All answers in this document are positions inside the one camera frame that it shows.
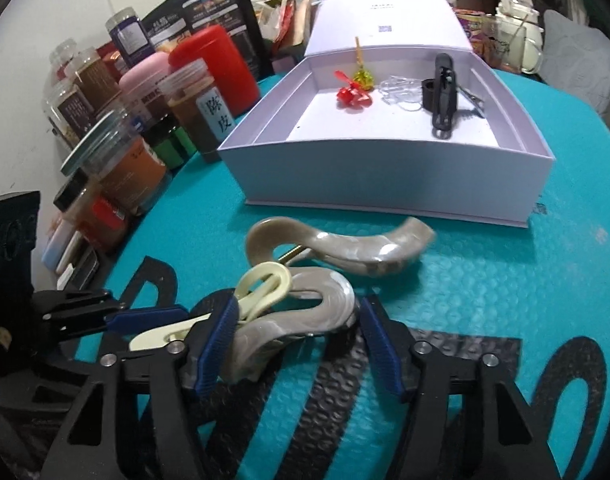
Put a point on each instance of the clear plastic hair clip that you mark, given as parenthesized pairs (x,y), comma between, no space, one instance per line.
(406,93)

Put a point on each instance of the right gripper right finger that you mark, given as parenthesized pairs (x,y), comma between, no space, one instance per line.
(388,344)

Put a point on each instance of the black long hair clip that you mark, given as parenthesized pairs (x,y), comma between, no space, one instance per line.
(444,96)

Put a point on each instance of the instant noodle cup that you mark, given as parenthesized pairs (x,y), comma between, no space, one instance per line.
(478,27)

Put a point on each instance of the brown spice jar clear lid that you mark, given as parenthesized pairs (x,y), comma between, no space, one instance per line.
(196,102)

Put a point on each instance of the lavender open gift box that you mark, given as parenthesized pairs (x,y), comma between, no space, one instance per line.
(297,147)

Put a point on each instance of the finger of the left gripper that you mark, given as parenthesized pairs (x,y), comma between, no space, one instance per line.
(136,321)

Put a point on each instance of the black snack pouch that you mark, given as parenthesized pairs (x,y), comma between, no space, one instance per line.
(175,20)

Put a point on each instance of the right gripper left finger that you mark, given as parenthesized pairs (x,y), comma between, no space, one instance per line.
(211,344)

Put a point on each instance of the purple label jar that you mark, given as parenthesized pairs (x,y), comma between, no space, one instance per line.
(129,36)

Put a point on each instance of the grey leaf cushion far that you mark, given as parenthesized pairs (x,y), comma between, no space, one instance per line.
(576,59)

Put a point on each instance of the red flower hair clip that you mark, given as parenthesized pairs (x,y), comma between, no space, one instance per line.
(351,94)

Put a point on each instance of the yellow lollipop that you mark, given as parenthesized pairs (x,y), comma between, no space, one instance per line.
(362,76)

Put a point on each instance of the pink lidded jar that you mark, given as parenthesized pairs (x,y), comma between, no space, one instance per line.
(140,86)

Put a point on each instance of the blue fishbone hair clip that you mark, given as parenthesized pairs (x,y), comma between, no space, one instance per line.
(475,101)

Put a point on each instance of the white cream kettle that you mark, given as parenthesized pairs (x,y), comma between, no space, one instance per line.
(521,18)

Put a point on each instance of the beige marbled wave clip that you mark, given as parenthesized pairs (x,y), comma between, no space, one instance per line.
(297,287)

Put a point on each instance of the teal bubble mailer mat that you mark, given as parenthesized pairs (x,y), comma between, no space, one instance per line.
(490,357)

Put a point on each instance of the red cylindrical canister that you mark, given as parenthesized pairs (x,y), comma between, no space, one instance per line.
(232,77)

